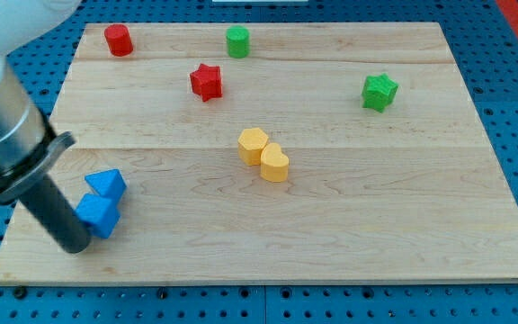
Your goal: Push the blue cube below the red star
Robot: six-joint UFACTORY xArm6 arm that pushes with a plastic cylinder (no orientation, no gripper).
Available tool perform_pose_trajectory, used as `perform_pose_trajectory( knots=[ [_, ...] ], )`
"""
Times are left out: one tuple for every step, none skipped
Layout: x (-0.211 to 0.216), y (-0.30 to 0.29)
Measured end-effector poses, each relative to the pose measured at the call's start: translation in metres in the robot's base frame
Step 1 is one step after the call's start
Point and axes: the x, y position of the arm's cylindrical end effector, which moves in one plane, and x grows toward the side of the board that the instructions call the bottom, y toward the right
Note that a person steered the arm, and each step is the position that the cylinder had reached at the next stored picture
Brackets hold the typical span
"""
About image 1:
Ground blue cube block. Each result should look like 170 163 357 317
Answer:
76 193 120 239

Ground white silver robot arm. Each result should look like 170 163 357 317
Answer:
0 0 80 204

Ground red star block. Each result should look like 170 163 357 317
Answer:
190 63 222 102

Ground green star block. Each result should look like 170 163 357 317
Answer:
362 74 399 113

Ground wooden board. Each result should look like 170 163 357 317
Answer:
0 22 518 286

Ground yellow heart block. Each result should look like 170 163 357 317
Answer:
260 142 290 183

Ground yellow hexagon block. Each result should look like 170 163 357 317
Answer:
237 128 269 166

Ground green cylinder block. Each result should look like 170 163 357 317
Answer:
226 25 250 59

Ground blue triangle block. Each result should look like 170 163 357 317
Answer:
85 169 127 203

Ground red cylinder block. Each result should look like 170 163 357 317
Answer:
103 23 133 57

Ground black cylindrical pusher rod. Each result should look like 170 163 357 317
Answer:
19 175 91 254

